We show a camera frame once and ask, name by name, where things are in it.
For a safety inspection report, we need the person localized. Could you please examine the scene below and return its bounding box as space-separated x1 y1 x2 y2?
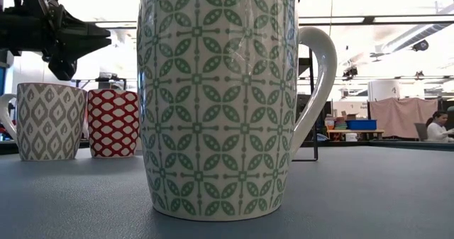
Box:
425 110 454 143

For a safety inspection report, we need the white column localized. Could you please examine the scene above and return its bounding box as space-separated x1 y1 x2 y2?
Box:
367 79 402 102

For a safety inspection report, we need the blue-grey table mat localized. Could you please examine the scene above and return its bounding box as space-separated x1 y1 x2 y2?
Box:
0 145 454 239

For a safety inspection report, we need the red white patterned mug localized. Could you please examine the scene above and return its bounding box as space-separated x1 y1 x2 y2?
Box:
86 88 140 159

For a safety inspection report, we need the black ceiling light rail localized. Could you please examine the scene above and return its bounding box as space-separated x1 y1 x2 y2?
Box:
297 13 454 27

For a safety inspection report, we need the green leaf patterned mug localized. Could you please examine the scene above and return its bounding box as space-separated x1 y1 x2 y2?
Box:
136 0 338 222

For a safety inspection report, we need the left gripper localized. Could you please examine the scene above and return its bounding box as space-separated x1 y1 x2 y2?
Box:
0 0 112 82

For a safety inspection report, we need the reddish hanging cloth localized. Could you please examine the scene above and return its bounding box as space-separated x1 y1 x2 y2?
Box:
368 96 439 140

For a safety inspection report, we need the pink white mug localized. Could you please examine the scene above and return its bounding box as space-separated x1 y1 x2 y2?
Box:
0 82 88 162

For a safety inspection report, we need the grey chair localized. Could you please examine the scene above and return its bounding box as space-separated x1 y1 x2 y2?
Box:
414 122 429 142

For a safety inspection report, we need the black ceiling spotlight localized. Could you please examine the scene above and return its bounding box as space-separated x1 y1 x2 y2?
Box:
342 65 359 81

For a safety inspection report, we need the round black ceiling fixture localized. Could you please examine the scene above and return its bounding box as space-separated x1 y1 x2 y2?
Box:
411 39 430 52

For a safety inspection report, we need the wooden mug rack tray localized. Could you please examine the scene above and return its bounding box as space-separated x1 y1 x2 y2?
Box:
292 47 319 162

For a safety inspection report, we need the wooden workbench with black frame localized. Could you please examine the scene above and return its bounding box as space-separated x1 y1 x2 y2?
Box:
326 128 385 140

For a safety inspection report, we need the blue plastic bin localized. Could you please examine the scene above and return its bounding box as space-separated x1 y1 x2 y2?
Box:
345 119 377 131

